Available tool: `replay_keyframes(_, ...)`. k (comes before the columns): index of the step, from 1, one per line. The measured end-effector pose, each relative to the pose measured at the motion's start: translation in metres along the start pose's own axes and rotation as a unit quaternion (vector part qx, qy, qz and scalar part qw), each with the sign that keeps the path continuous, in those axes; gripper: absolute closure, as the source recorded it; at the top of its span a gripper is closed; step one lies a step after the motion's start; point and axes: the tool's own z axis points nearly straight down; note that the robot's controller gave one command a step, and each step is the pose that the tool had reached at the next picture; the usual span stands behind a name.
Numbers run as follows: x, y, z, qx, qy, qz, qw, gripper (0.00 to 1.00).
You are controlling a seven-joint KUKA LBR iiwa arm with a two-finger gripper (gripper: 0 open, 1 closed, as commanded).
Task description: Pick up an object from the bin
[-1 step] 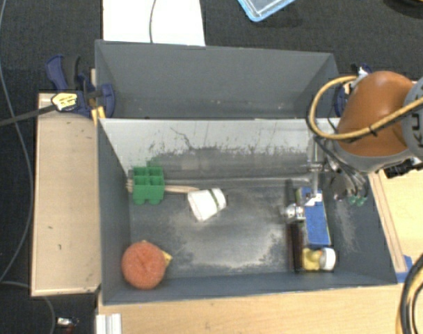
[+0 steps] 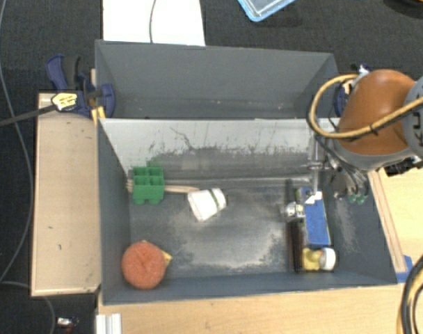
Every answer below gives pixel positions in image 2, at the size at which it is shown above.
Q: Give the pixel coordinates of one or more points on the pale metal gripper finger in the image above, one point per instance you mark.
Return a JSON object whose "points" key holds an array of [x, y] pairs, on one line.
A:
{"points": [[316, 150], [316, 183]]}

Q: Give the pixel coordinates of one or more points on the silver and white round object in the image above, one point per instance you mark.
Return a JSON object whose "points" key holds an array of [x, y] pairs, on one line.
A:
{"points": [[293, 210]]}

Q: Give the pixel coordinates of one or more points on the blue flat sponge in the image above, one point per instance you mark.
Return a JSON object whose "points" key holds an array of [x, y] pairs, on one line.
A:
{"points": [[316, 223]]}

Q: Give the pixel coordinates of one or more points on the red-brown flat block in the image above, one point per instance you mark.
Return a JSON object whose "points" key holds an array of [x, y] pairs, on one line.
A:
{"points": [[295, 245]]}

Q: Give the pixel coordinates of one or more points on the small white cup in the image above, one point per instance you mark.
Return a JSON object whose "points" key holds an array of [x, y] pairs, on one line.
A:
{"points": [[328, 259]]}

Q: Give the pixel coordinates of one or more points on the yellow toy duck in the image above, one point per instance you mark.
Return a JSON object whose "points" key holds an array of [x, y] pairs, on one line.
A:
{"points": [[311, 259]]}

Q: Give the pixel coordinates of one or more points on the grey metal bin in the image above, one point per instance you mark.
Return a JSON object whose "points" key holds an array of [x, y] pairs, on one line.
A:
{"points": [[211, 242]]}

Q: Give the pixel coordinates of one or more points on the pale wooden stick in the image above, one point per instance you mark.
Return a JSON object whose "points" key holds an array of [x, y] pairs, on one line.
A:
{"points": [[180, 189]]}

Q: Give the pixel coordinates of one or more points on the yellow flat piece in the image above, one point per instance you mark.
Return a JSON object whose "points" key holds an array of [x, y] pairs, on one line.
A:
{"points": [[167, 257]]}

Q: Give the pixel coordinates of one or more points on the green toy building block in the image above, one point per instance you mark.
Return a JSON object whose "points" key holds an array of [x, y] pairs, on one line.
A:
{"points": [[148, 186]]}

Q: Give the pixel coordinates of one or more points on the orange round sponge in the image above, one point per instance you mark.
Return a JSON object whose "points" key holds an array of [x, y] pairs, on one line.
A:
{"points": [[142, 264]]}

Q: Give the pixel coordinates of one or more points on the pale wood board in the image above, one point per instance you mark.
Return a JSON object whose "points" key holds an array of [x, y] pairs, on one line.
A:
{"points": [[65, 193]]}

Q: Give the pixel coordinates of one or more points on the black cylinder on white bracket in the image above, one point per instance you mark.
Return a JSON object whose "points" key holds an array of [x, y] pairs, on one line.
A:
{"points": [[401, 167]]}

